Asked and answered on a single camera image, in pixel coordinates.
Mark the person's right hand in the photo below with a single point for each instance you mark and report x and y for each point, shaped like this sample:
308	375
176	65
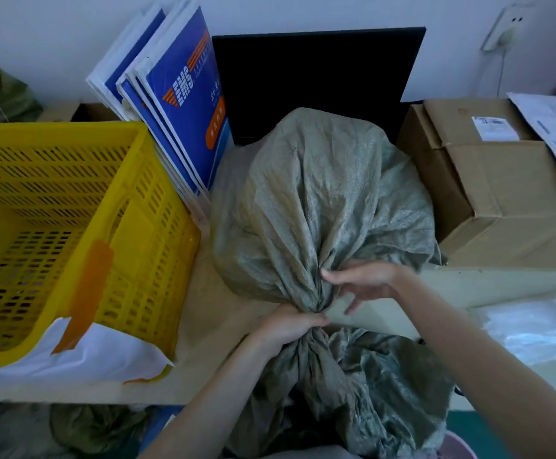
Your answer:
369	281

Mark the person's left hand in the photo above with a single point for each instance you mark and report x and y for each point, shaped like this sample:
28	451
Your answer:
283	325

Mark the person's left fingers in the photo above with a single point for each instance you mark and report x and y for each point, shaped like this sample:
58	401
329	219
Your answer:
309	321

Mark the person's right thumb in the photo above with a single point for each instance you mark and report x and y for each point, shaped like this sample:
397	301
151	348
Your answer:
342	274

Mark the grey-green woven sack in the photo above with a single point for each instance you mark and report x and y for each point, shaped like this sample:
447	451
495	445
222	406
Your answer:
316	224

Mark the person's right forearm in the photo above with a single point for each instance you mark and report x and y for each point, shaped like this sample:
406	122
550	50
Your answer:
488	372

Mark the person's left forearm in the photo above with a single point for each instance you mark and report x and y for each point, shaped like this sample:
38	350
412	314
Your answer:
216	401

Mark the large brown cardboard box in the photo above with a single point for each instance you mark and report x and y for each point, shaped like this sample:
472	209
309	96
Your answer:
502	186

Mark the pink plastic basin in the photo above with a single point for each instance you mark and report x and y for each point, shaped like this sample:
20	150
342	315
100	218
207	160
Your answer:
455	446

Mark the black monitor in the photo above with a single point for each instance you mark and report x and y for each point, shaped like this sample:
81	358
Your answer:
316	76

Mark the clear plastic bag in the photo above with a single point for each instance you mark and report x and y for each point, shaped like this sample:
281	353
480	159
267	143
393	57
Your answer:
536	327

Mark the orange tape strip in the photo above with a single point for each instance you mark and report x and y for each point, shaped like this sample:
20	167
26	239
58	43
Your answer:
84	296

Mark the crumpled green sack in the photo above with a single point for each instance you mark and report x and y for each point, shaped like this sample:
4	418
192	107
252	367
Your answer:
96	425

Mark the white mailing bag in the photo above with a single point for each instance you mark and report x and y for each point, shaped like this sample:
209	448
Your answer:
67	353

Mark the stack of blue white envelopes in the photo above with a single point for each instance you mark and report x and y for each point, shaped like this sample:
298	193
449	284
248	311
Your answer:
173	95

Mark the white paper sheet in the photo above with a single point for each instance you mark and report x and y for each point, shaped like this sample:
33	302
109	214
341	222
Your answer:
553	128

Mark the yellow plastic crate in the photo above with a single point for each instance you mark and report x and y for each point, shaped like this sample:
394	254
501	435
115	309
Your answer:
43	234

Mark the small brown cardboard box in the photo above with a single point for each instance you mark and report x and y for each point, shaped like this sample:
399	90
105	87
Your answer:
79	112

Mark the green woven bag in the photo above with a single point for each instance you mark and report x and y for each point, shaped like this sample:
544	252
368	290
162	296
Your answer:
0	93

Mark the white wall socket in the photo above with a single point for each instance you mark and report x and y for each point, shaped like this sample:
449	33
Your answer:
506	27

